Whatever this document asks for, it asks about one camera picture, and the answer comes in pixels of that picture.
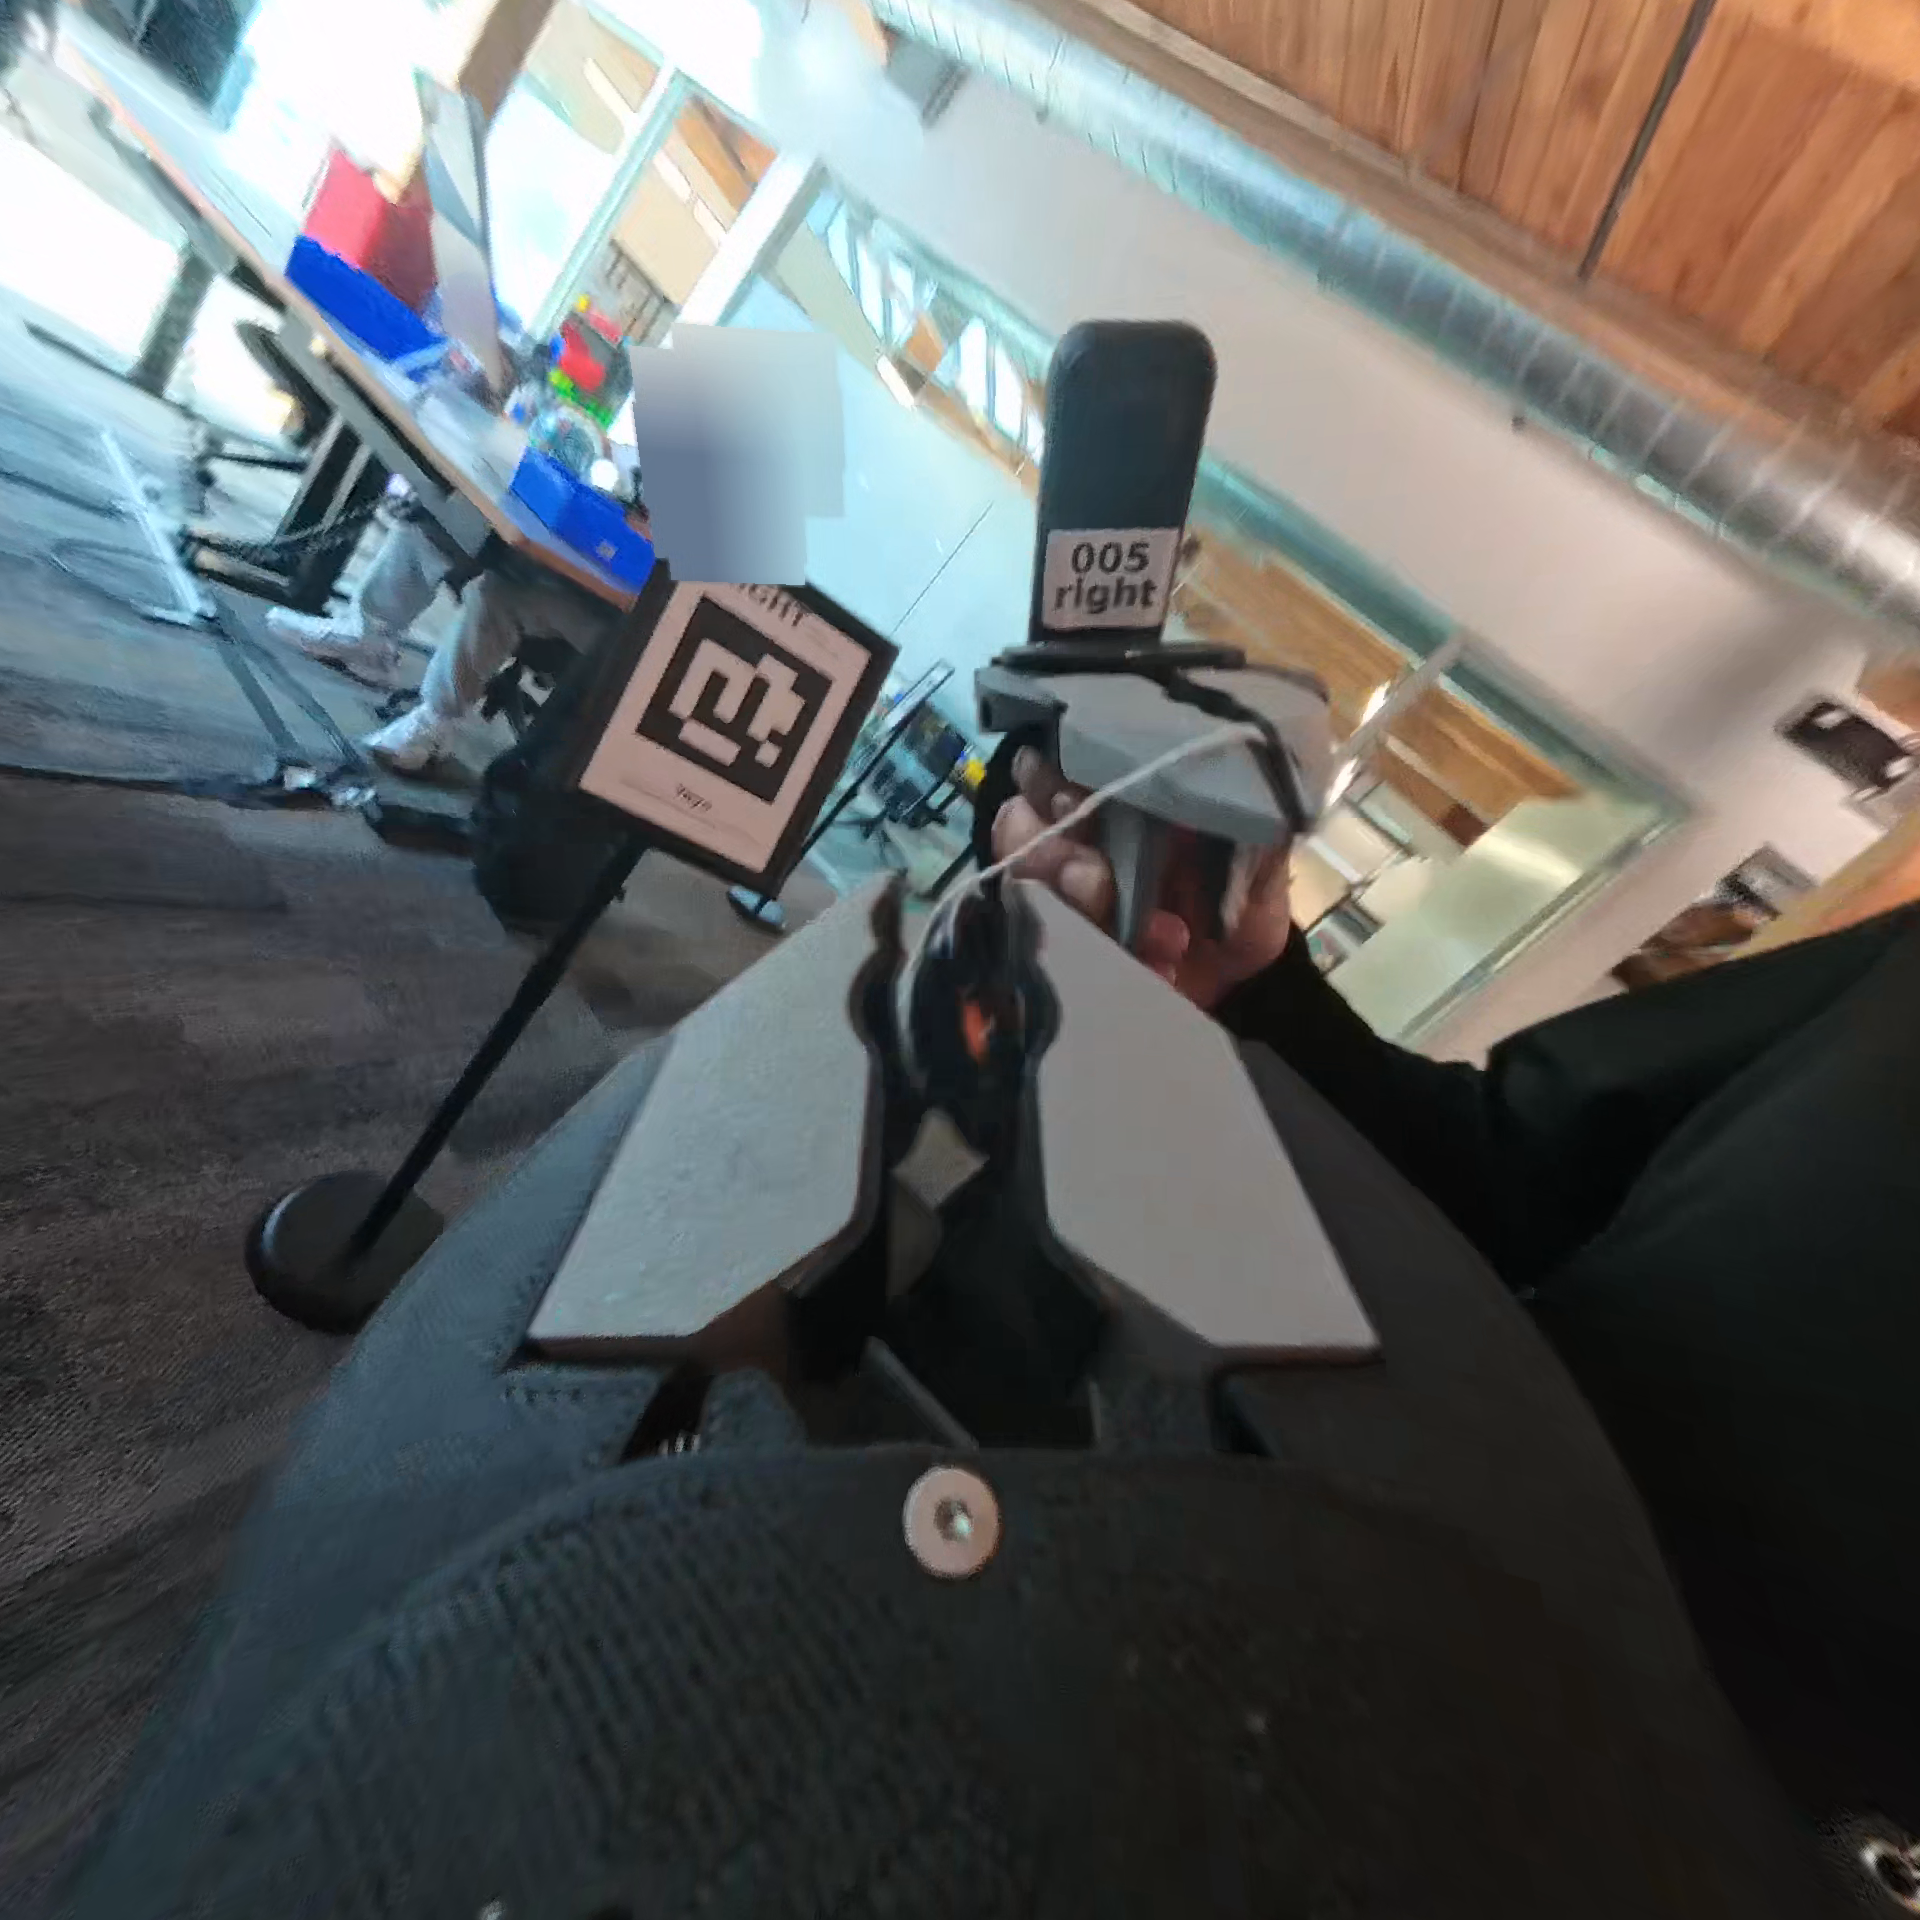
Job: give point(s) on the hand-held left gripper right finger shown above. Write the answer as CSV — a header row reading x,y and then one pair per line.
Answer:
x,y
1186,1186

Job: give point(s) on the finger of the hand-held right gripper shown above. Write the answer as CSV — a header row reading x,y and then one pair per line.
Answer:
x,y
1261,767
1103,737

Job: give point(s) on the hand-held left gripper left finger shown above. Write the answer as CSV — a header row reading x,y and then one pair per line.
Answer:
x,y
722,1157

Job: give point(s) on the black yoyo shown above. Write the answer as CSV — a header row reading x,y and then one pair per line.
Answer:
x,y
962,982

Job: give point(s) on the person's right forearm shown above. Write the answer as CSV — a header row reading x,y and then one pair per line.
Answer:
x,y
1424,1096

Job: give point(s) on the person's right hand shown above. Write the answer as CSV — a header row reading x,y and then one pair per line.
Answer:
x,y
1201,929

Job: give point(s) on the black bag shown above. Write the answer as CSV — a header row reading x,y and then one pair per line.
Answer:
x,y
540,841

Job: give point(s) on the black stand with marker cube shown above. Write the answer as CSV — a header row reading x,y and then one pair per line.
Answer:
x,y
735,720

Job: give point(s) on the blue plastic bin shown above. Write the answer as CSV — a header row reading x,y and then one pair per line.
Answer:
x,y
360,302
578,511

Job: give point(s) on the person's black-clad torso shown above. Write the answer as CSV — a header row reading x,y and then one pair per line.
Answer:
x,y
1753,1349

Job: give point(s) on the long wooden desk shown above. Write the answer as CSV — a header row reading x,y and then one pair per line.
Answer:
x,y
375,390

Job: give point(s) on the red box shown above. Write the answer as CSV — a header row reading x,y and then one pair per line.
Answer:
x,y
375,217

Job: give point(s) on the silver ventilation duct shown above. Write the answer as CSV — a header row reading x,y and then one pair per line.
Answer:
x,y
1500,302

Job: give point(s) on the black and white wall sign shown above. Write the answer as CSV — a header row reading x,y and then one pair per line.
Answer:
x,y
1853,741

